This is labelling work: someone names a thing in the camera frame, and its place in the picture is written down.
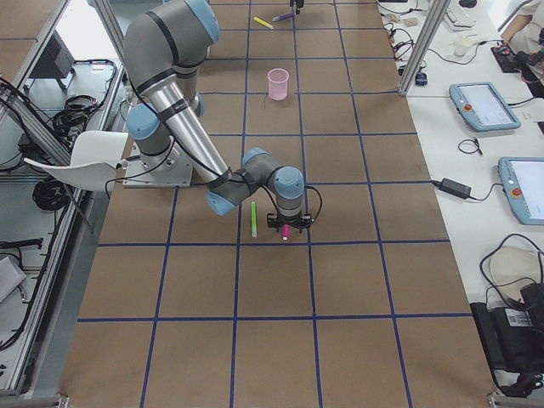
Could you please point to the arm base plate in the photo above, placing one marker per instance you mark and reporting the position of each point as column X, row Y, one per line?
column 172, row 168

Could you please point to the pink marker pen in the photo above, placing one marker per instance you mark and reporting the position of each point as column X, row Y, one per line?
column 285, row 232

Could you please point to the green marker pen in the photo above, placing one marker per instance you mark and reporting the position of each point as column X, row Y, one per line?
column 254, row 219

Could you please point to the white chair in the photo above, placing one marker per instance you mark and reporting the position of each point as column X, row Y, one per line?
column 93, row 162

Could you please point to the purple marker pen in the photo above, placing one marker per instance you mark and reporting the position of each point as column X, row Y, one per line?
column 283, row 17

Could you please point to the pink mesh cup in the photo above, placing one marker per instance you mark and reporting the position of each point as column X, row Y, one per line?
column 278, row 83

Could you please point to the aluminium frame post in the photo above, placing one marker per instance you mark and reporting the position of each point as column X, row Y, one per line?
column 429, row 28

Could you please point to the far teach pendant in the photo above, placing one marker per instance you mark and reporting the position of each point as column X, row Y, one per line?
column 482, row 107

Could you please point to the near teach pendant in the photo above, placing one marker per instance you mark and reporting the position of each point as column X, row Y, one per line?
column 522, row 180

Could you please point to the black power adapter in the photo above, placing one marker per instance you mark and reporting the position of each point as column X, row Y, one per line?
column 459, row 190

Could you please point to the yellow marker pen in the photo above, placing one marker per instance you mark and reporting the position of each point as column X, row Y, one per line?
column 263, row 23

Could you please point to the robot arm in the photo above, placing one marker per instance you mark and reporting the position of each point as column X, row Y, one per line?
column 178, row 34

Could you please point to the person in white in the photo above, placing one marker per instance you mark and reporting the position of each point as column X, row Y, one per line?
column 523, row 32

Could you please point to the teach pendant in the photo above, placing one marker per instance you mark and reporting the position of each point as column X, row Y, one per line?
column 522, row 180
column 482, row 107

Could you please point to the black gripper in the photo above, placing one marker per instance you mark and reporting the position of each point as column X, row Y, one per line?
column 297, row 4
column 288, row 223

